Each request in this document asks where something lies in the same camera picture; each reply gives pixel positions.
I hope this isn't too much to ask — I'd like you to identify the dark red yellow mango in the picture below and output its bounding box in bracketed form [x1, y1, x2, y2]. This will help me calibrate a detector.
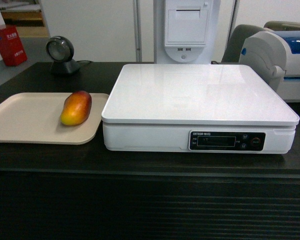
[60, 90, 92, 126]

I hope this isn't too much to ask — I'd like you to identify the blue white printer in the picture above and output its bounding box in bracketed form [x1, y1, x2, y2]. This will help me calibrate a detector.
[274, 30, 300, 102]

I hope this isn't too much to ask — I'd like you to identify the red fire extinguisher box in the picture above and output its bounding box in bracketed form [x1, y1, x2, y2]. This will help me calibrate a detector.
[0, 25, 28, 67]

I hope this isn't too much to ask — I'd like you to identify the grey office chair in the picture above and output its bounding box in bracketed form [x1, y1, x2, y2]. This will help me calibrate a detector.
[221, 24, 265, 63]

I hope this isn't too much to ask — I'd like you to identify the black barcode scanner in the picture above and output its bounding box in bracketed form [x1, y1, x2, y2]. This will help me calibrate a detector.
[45, 36, 80, 76]

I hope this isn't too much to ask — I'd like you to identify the black checkout counter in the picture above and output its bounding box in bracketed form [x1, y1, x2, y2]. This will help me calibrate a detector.
[0, 61, 300, 240]

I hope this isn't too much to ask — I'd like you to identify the beige plastic tray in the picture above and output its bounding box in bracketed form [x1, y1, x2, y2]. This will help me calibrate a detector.
[0, 92, 109, 145]

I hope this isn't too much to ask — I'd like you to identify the white receipt printer kiosk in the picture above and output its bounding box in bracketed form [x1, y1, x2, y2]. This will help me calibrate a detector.
[153, 0, 221, 64]

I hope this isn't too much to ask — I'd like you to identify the grey label printer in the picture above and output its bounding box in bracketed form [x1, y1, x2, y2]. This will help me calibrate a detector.
[239, 31, 291, 91]

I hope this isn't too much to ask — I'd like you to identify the white checkout scale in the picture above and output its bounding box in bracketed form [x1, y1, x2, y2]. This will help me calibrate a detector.
[102, 64, 300, 154]

